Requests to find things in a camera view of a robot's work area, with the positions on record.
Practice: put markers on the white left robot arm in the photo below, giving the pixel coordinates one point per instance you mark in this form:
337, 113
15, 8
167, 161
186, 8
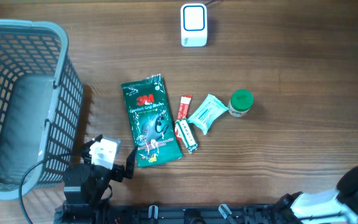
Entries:
86, 182

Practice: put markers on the light green wipes pack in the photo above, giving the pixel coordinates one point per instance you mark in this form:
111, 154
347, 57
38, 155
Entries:
210, 109

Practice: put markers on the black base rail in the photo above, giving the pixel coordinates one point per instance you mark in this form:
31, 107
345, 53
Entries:
182, 214

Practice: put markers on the red coffee stick sachet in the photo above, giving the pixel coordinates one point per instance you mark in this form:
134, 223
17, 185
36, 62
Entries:
182, 112

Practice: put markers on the grey plastic basket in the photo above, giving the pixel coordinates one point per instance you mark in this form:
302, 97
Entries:
40, 104

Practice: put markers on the green lid jar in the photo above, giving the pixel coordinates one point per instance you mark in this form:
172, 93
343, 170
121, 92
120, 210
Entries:
240, 103

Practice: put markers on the white barcode scanner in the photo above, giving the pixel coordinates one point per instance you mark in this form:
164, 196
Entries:
194, 25

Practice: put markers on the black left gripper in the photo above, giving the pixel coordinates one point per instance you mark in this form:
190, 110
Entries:
118, 170

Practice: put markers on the green white gum pack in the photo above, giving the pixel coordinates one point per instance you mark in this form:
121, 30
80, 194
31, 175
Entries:
186, 135

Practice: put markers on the green 3M gloves packet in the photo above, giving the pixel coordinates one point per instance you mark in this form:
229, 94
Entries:
151, 121

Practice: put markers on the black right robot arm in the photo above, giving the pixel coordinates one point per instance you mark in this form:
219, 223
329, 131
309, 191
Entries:
336, 205

